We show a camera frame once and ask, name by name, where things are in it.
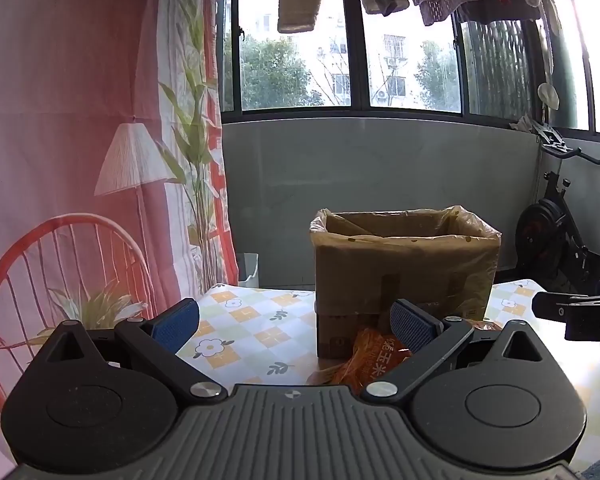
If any checkered floral tablecloth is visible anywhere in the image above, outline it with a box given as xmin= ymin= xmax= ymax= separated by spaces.
xmin=175 ymin=280 xmax=600 ymax=480

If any small white hanging cloth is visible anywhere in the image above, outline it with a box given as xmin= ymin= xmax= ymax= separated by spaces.
xmin=537 ymin=82 xmax=561 ymax=111

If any crinkled orange snack packet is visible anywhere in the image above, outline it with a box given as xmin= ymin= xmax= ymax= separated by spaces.
xmin=330 ymin=328 xmax=416 ymax=386

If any brown cardboard box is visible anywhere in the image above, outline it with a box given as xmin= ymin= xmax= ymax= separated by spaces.
xmin=310 ymin=206 xmax=502 ymax=360

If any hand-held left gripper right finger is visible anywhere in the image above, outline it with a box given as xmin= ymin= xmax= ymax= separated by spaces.
xmin=359 ymin=298 xmax=548 ymax=405

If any black exercise bike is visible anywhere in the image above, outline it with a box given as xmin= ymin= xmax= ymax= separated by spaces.
xmin=515 ymin=122 xmax=600 ymax=296

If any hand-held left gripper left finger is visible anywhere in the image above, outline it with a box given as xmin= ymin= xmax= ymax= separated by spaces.
xmin=45 ymin=298 xmax=229 ymax=404

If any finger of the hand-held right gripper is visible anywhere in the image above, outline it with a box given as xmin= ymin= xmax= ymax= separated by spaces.
xmin=532 ymin=291 xmax=600 ymax=319

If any white plastic bin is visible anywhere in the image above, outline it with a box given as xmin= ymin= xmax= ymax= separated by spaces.
xmin=237 ymin=252 xmax=260 ymax=288

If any printed backdrop curtain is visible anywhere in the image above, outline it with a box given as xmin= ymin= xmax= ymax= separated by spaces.
xmin=0 ymin=0 xmax=239 ymax=461

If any crumpled cloth on sill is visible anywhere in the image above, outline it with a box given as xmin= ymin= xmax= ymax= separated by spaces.
xmin=510 ymin=115 xmax=547 ymax=134

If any black framed window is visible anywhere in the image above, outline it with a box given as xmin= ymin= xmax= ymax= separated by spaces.
xmin=217 ymin=0 xmax=600 ymax=136

